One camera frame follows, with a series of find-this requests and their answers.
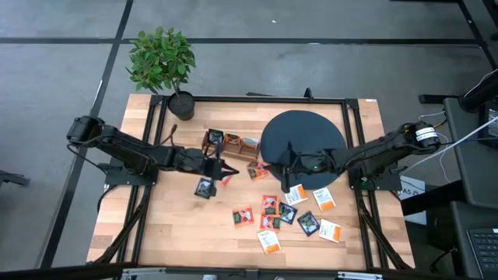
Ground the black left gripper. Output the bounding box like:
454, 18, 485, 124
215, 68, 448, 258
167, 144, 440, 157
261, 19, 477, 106
174, 142, 240, 198

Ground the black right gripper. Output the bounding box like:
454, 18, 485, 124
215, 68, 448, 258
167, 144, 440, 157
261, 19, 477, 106
267, 142, 345, 194

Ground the white orange Tazo tea bag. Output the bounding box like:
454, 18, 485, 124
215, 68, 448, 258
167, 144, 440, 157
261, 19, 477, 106
241, 136, 261, 152
312, 187, 337, 212
257, 229, 282, 255
317, 219, 342, 243
284, 184, 309, 207

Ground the dark blue blackcurrant tea bag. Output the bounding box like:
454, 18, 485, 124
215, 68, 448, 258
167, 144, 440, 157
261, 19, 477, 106
208, 128, 226, 145
296, 210, 321, 237
194, 177, 214, 201
278, 201, 299, 226

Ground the wooden three-compartment tea box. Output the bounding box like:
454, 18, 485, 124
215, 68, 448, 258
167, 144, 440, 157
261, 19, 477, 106
202, 129, 262, 163

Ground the dark round mat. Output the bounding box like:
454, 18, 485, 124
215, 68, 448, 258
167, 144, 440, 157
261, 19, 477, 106
259, 110, 348, 191

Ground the green plant in black pot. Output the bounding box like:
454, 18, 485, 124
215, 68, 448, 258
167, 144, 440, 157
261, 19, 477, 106
124, 25, 198, 121

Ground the white paper label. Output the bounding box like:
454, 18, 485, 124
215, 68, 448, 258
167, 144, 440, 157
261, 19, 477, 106
398, 175, 427, 201

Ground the grey desk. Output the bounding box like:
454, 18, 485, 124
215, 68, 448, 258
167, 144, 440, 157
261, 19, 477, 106
443, 96, 498, 211

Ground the black crossbeam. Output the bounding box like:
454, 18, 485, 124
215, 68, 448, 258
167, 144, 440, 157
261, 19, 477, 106
0, 262, 498, 280

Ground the black chair base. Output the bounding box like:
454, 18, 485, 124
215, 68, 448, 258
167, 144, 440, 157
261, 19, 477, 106
0, 170, 31, 188

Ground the black laptop keyboard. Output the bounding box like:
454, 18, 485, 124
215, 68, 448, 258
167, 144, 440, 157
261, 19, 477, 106
465, 227, 498, 280

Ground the silver bracket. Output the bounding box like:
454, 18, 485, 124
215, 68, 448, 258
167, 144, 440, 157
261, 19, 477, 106
337, 271, 384, 280
121, 267, 167, 280

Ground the thick white cable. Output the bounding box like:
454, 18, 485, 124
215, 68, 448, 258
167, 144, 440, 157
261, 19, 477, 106
404, 115, 498, 172

